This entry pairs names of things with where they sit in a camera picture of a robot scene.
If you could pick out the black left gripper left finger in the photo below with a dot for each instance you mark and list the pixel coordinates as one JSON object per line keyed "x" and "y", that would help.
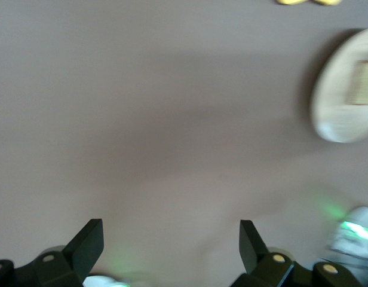
{"x": 61, "y": 269}

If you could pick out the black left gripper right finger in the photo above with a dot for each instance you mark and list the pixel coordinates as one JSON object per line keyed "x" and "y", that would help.
{"x": 270, "y": 269}

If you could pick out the round wooden plate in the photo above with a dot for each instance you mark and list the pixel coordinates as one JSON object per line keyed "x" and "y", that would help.
{"x": 333, "y": 98}

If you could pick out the brown toast slice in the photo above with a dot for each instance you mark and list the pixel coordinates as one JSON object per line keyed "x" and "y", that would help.
{"x": 364, "y": 83}

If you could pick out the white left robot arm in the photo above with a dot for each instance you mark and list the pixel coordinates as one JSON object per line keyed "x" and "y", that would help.
{"x": 100, "y": 281}

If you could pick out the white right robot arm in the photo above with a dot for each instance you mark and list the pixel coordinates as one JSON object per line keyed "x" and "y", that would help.
{"x": 354, "y": 236}

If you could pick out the brown table cloth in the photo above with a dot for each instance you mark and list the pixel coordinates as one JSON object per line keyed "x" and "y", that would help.
{"x": 142, "y": 104}

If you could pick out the yellow quilted oven mitt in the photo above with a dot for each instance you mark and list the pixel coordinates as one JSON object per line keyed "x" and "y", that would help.
{"x": 291, "y": 1}
{"x": 327, "y": 1}

